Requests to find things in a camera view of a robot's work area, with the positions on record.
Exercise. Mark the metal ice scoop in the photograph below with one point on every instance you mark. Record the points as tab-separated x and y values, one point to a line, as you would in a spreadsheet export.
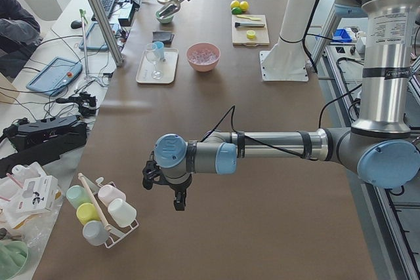
169	8

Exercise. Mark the white cup on rack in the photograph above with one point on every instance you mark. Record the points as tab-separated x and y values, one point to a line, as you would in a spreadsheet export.
122	212

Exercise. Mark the white cup rack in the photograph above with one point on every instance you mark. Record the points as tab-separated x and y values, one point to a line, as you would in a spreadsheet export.
117	234

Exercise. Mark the light blue cup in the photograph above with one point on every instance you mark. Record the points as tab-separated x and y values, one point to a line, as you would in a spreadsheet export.
160	50

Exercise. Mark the clear ice cubes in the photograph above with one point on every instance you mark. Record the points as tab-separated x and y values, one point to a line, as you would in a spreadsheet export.
203	56

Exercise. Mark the pink cup on rack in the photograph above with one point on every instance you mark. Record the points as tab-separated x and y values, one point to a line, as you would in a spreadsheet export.
108	193

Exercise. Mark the grey cup on rack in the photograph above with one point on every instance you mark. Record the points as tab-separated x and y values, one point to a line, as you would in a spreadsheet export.
95	233

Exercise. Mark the yellow cup on rack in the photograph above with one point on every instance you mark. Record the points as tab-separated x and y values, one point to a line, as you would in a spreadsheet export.
86	212

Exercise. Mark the green cup on rack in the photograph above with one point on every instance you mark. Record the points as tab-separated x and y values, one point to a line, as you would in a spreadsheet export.
76	195

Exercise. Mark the grey folded cloth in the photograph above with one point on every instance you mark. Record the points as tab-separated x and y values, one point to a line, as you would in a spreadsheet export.
166	37

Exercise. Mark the yellow lemon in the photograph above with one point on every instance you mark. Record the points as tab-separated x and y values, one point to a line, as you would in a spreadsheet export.
244	6
234	4

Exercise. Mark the green lime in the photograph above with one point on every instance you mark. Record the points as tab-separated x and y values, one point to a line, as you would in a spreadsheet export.
236	10

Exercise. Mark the yellow plastic knife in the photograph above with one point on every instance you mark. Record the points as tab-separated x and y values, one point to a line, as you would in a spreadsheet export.
248	17

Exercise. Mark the steel muddler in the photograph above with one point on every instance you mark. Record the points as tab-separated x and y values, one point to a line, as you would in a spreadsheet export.
248	25

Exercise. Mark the pink bowl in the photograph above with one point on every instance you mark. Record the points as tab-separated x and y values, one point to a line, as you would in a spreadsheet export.
209	46

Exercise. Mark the clear wine glass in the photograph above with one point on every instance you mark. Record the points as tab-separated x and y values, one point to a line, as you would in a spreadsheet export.
152	55

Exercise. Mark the wooden cutting board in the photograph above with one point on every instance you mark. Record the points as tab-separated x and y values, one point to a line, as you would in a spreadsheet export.
239	35

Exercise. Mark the half lemon slice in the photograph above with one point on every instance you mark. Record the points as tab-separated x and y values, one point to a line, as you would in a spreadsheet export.
251	34

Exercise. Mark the black keyboard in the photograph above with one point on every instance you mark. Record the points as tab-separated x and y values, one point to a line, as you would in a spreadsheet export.
108	6

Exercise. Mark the cream serving tray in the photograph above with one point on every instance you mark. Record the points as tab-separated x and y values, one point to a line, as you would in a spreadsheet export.
167	68

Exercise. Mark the black computer mouse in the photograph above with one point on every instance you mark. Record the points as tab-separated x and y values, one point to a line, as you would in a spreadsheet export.
76	24

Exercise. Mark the white product box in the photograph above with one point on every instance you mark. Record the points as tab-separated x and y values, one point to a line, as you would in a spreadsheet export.
38	195

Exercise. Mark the blue teach pendant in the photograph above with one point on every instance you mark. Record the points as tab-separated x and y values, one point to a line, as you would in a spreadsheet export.
55	77

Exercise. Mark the blue parts bin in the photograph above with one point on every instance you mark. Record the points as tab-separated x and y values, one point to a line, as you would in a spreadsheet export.
344	35

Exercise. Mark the person in dark jacket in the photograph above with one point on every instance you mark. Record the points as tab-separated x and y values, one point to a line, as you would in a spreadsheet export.
20	36

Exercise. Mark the green plastic bowl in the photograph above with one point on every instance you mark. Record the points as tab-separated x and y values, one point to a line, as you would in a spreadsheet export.
14	257

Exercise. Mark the aluminium frame post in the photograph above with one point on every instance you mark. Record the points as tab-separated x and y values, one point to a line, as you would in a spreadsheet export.
106	30

